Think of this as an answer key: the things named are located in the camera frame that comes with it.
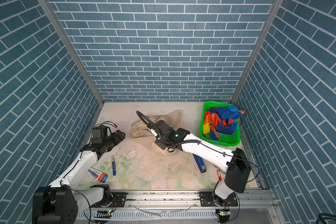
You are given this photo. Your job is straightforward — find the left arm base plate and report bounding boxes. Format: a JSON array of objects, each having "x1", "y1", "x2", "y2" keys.
[{"x1": 99, "y1": 192, "x2": 127, "y2": 209}]

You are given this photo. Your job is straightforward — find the green plastic basket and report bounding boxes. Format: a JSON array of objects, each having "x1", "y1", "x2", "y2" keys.
[{"x1": 199, "y1": 101, "x2": 245, "y2": 147}]

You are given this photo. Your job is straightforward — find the blue marker pen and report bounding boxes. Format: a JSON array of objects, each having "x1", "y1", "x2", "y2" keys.
[{"x1": 111, "y1": 155, "x2": 116, "y2": 176}]

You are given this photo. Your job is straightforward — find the red marker pen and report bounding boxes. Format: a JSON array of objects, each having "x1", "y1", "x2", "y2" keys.
[{"x1": 216, "y1": 168, "x2": 222, "y2": 181}]

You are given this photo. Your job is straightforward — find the aluminium front rail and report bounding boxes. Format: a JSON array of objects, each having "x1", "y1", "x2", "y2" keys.
[{"x1": 73, "y1": 189, "x2": 283, "y2": 224}]

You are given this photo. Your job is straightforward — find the multicolour shorts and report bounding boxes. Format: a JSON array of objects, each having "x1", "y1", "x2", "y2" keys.
[{"x1": 202, "y1": 105, "x2": 245, "y2": 141}]

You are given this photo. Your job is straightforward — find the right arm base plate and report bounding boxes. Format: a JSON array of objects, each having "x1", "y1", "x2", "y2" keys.
[{"x1": 198, "y1": 191, "x2": 239, "y2": 207}]

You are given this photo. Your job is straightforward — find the red blue small packet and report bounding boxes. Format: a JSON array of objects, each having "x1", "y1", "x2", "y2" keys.
[{"x1": 85, "y1": 168, "x2": 108, "y2": 183}]

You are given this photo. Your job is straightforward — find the beige shorts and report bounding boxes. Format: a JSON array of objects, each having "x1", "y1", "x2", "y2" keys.
[{"x1": 129, "y1": 110, "x2": 183, "y2": 156}]

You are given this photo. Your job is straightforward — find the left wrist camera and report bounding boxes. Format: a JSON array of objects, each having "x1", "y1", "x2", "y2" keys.
[{"x1": 91, "y1": 125, "x2": 111, "y2": 144}]

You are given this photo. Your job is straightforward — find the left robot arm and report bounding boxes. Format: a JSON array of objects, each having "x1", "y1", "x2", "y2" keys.
[{"x1": 32, "y1": 126, "x2": 126, "y2": 224}]

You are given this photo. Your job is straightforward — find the white cable tie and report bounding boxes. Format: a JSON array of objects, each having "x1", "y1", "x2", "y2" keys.
[{"x1": 128, "y1": 203, "x2": 197, "y2": 217}]

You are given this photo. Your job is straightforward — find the blue stapler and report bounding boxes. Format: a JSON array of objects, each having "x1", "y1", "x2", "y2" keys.
[{"x1": 193, "y1": 154, "x2": 207, "y2": 173}]

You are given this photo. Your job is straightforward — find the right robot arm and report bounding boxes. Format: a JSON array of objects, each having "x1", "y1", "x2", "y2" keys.
[{"x1": 150, "y1": 127, "x2": 252, "y2": 206}]

